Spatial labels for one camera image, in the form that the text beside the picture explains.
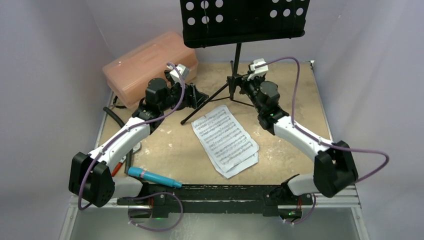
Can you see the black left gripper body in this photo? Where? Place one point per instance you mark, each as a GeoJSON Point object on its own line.
{"type": "Point", "coordinates": [187, 100]}

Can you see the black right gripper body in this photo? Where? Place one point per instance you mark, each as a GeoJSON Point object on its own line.
{"type": "Point", "coordinates": [243, 84]}

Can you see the sheet music page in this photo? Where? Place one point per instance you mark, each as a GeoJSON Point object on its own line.
{"type": "Point", "coordinates": [223, 138]}
{"type": "Point", "coordinates": [249, 162]}

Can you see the black folding music stand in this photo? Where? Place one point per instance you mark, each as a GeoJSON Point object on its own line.
{"type": "Point", "coordinates": [208, 23]}

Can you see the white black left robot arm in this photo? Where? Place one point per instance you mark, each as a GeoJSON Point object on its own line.
{"type": "Point", "coordinates": [91, 174]}

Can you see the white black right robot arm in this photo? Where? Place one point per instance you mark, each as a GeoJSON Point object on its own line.
{"type": "Point", "coordinates": [333, 164]}

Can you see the pink translucent plastic case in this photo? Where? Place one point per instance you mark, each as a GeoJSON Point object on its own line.
{"type": "Point", "coordinates": [128, 75]}

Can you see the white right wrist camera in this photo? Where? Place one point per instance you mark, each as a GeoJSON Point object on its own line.
{"type": "Point", "coordinates": [258, 68]}

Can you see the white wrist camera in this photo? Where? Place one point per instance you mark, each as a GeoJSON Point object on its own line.
{"type": "Point", "coordinates": [258, 68]}
{"type": "Point", "coordinates": [178, 73]}

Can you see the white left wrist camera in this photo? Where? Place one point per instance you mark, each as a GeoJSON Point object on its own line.
{"type": "Point", "coordinates": [178, 73]}

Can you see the red handled pliers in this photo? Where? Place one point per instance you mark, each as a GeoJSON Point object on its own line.
{"type": "Point", "coordinates": [127, 160]}

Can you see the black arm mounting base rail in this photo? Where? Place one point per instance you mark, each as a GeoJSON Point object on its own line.
{"type": "Point", "coordinates": [267, 200]}

